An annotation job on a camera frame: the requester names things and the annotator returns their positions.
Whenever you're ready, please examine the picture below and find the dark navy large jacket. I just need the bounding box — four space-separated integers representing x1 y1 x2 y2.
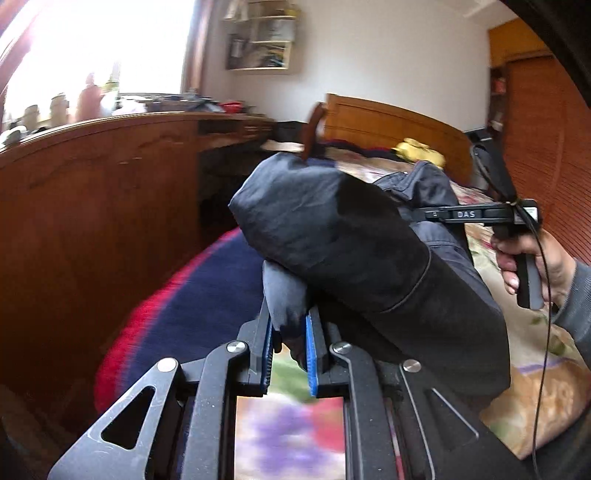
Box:
229 153 511 408

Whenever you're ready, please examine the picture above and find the grey right sleeve forearm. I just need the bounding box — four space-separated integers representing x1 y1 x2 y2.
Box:
554 261 591 367

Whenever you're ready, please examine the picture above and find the right human hand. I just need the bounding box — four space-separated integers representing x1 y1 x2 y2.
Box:
490 227 578 308

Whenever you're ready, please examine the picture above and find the yellow Pikachu plush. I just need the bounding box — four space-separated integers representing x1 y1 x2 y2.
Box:
394 138 446 169

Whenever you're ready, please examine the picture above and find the wooden louvered wardrobe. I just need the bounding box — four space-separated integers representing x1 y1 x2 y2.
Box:
489 19 590 263

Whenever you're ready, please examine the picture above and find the wooden headboard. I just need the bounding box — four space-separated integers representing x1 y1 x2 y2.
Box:
322 93 473 185

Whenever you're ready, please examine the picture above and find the wooden chair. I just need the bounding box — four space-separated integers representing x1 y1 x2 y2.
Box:
260 102 327 160

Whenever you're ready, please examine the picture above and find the red basket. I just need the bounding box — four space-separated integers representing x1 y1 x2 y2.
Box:
219 101 245 114

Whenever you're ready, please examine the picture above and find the wooden desk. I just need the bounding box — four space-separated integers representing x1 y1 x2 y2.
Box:
1 112 273 433

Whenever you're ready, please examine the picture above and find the pink figurine on sill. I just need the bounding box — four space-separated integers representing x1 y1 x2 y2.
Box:
76 74 103 121

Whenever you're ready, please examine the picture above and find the window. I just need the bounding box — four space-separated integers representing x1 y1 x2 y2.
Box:
1 1 197 122

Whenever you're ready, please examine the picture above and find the black camera cable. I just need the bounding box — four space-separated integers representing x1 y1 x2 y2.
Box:
473 142 555 480

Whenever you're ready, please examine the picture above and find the white wall shelf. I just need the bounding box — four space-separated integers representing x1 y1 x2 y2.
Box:
223 1 301 73

